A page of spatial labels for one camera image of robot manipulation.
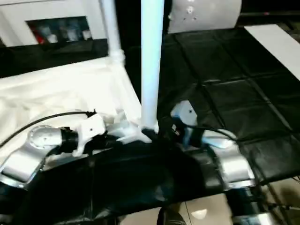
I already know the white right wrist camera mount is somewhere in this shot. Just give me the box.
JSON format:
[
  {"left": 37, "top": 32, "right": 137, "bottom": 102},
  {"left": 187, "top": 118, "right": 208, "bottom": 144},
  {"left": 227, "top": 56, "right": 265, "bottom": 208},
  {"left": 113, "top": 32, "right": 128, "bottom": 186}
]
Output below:
[{"left": 170, "top": 99, "right": 199, "bottom": 150}]

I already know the black device with red light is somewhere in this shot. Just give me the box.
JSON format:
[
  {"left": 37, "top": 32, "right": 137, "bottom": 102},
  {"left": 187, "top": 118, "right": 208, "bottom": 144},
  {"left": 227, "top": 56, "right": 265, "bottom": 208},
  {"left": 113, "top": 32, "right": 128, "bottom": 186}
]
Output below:
[{"left": 239, "top": 9, "right": 300, "bottom": 19}]

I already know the white flat board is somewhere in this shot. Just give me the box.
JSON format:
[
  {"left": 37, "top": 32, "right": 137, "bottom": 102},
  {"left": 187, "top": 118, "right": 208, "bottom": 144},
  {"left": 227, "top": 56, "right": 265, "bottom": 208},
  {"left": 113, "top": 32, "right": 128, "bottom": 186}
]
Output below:
[{"left": 243, "top": 23, "right": 300, "bottom": 82}]

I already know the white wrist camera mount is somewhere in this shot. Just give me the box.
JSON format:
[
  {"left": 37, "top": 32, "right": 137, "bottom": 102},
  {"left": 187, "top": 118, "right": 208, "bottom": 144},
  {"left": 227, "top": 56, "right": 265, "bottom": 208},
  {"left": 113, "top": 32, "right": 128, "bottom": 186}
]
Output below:
[
  {"left": 170, "top": 99, "right": 199, "bottom": 150},
  {"left": 73, "top": 113, "right": 106, "bottom": 158}
]

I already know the red box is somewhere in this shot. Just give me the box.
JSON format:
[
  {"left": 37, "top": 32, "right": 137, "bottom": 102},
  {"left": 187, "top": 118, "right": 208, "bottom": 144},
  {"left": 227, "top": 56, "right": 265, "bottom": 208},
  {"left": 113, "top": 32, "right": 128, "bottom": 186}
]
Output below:
[{"left": 34, "top": 30, "right": 45, "bottom": 45}]

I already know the white plastic table leg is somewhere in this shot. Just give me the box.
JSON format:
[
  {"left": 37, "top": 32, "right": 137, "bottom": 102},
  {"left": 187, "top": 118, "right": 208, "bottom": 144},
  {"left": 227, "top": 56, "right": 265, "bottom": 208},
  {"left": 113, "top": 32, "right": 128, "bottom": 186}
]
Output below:
[
  {"left": 99, "top": 0, "right": 125, "bottom": 66},
  {"left": 139, "top": 0, "right": 164, "bottom": 130}
]

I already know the white cabinet with glass doors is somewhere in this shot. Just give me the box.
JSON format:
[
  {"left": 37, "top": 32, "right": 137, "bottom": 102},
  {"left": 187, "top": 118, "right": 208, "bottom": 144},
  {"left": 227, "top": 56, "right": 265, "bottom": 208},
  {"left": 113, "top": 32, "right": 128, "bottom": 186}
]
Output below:
[{"left": 0, "top": 0, "right": 111, "bottom": 48}]

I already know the metal stand frame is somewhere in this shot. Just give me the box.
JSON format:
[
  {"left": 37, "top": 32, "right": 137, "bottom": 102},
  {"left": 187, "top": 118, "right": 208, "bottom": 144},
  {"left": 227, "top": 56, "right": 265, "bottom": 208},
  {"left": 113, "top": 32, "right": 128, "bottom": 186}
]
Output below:
[{"left": 255, "top": 178, "right": 300, "bottom": 225}]

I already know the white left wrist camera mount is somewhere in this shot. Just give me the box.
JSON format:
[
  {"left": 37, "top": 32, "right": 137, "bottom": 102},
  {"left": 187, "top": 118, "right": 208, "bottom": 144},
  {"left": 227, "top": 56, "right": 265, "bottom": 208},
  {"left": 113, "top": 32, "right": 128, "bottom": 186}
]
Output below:
[{"left": 73, "top": 113, "right": 106, "bottom": 158}]

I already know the black work mat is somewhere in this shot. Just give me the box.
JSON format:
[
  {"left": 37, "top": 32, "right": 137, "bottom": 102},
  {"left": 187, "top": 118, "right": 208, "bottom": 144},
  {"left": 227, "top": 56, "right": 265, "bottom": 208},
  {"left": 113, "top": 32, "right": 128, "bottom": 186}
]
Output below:
[{"left": 0, "top": 24, "right": 300, "bottom": 223}]

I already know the black right robot foot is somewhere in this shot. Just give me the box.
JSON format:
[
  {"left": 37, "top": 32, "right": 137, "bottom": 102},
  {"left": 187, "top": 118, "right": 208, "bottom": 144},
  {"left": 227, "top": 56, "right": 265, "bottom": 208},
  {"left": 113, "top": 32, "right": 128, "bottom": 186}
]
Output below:
[{"left": 156, "top": 205, "right": 186, "bottom": 225}]

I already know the white plastic table top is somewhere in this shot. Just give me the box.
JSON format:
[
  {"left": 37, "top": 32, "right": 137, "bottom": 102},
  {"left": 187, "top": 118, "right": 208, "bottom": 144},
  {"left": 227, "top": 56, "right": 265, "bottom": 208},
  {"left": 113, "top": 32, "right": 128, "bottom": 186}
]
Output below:
[{"left": 0, "top": 57, "right": 160, "bottom": 173}]

